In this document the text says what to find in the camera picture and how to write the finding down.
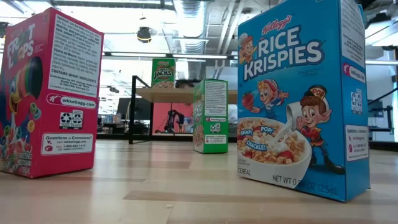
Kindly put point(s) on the wooden shelf black metal frame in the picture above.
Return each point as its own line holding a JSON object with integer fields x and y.
{"x": 168, "y": 96}

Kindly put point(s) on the black hanging ceiling camera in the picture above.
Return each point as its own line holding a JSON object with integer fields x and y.
{"x": 144, "y": 35}

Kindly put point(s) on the black wall screen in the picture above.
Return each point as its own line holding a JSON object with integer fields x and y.
{"x": 376, "y": 109}

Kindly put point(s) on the long ceiling light rail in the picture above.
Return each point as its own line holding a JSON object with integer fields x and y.
{"x": 199, "y": 56}

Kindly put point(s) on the red Froot Loops cereal box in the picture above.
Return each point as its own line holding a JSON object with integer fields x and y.
{"x": 62, "y": 124}

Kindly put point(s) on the blue Rice Krispies cereal box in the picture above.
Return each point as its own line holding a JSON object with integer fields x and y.
{"x": 295, "y": 93}

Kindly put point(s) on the black computer monitor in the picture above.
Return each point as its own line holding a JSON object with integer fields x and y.
{"x": 133, "y": 109}

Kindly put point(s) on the green Apple Jacks cereal box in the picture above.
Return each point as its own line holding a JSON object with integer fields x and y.
{"x": 163, "y": 73}
{"x": 214, "y": 124}

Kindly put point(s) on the black ceiling fixture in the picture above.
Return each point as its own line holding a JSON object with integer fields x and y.
{"x": 3, "y": 29}

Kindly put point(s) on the silver ceiling ventilation duct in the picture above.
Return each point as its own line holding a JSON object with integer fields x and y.
{"x": 190, "y": 25}

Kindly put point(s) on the black background robot arm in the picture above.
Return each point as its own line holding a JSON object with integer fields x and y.
{"x": 174, "y": 119}

